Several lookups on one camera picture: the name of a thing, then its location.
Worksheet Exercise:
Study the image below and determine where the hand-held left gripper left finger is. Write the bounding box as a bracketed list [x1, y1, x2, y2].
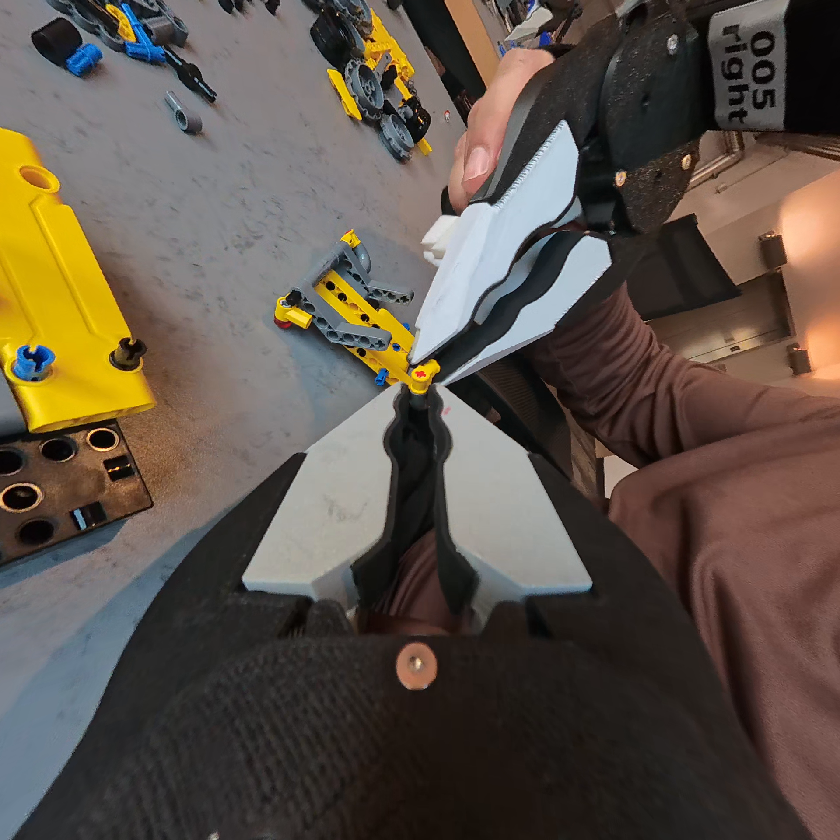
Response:
[241, 382, 421, 616]

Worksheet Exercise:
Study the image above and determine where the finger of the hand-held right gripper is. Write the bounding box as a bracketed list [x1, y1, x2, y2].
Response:
[436, 233, 616, 387]
[408, 120, 584, 365]

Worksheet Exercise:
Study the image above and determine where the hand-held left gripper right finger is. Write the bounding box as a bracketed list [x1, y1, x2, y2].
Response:
[425, 385, 593, 632]

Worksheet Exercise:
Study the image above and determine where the yellow panel vehicle assembly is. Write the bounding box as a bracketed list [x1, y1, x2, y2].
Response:
[273, 228, 442, 396]

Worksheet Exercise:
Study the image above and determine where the person's right forearm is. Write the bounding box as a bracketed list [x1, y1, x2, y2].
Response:
[525, 282, 840, 470]

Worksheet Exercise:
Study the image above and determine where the long wooden-edged desk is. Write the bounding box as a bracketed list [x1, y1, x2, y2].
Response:
[400, 0, 503, 99]

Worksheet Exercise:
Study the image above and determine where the person's right hand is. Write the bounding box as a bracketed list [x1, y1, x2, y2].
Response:
[454, 47, 559, 206]

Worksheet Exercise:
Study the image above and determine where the large black board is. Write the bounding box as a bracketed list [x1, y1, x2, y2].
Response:
[629, 213, 742, 324]

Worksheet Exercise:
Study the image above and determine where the metal door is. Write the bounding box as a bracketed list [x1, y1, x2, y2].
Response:
[650, 269, 790, 363]

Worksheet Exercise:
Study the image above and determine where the wheeled yellow black chassis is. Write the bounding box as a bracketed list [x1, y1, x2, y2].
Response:
[310, 0, 434, 164]

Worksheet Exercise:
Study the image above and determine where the yellow wedge panel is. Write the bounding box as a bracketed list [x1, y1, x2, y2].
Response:
[327, 69, 363, 120]

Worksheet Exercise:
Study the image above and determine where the small grey pin piece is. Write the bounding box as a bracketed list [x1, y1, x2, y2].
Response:
[164, 91, 203, 135]

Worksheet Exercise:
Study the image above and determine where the black base yellow panel assembly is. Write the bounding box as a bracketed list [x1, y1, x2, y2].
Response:
[0, 126, 158, 568]

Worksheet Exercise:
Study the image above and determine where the black pin connector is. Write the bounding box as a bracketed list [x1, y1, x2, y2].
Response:
[164, 49, 218, 105]

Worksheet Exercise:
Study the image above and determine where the pile of small building pieces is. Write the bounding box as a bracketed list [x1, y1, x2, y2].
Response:
[46, 0, 283, 65]

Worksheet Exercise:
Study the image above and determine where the black and blue connector piece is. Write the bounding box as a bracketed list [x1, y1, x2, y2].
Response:
[31, 17, 104, 76]

